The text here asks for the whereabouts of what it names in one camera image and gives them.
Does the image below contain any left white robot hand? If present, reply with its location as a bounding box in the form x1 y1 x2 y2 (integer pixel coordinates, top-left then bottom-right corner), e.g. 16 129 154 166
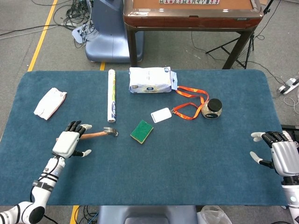
51 120 93 160

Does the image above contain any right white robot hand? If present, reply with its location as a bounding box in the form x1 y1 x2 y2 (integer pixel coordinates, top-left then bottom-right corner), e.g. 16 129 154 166
249 131 299 177

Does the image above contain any wooden handle claw hammer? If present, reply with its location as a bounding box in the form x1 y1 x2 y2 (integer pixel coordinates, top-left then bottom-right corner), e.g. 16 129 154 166
56 126 119 142

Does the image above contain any green yellow sponge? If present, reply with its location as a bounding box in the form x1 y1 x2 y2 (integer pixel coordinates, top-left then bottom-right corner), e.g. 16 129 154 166
130 119 154 145

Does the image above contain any black case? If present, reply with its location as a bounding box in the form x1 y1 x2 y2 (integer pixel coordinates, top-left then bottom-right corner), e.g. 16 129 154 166
281 125 299 140

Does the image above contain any white pink flat packet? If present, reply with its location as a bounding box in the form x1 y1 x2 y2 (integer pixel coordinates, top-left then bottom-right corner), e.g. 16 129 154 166
33 87 68 121

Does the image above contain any white cling film roll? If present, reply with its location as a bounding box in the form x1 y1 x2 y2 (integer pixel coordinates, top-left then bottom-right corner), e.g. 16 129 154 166
107 69 117 123

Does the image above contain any round jar black lid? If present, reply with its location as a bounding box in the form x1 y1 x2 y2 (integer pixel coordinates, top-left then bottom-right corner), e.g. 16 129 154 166
201 98 223 119

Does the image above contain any clear plastic bag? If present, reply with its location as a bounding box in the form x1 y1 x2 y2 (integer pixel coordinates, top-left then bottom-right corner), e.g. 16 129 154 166
197 205 228 224

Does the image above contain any white card holder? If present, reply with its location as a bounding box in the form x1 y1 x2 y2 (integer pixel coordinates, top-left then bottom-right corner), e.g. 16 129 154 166
150 107 173 124

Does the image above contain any blue felt table mat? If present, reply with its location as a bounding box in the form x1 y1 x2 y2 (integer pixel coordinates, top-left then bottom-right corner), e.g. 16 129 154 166
0 69 288 206

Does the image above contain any white tissue pack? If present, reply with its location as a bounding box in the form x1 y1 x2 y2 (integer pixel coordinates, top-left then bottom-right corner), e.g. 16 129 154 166
128 66 178 94

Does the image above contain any white power strip with plugs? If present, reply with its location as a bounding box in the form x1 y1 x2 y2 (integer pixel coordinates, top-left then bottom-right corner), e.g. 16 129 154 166
71 25 90 44

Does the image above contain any grey robot torso base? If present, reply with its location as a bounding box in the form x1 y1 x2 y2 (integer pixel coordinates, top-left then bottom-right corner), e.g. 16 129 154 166
97 205 199 224

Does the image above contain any black tripod stand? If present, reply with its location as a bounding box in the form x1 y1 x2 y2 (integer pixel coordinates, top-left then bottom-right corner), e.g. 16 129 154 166
205 0 275 70

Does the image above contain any brown mahjong table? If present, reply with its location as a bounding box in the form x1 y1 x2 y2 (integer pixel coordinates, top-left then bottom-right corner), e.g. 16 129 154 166
123 0 264 70

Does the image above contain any face-up mahjong tile row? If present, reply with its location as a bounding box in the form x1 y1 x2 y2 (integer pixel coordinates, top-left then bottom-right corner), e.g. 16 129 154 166
159 0 220 5

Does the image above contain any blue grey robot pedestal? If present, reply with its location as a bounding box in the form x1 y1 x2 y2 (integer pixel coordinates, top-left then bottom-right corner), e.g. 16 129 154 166
85 0 144 63

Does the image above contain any orange lanyard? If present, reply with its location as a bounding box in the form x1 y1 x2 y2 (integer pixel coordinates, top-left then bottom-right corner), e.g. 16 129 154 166
170 85 210 120

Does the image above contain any black floor cable bundle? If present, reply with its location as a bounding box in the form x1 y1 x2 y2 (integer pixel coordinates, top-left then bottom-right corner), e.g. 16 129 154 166
52 0 95 31

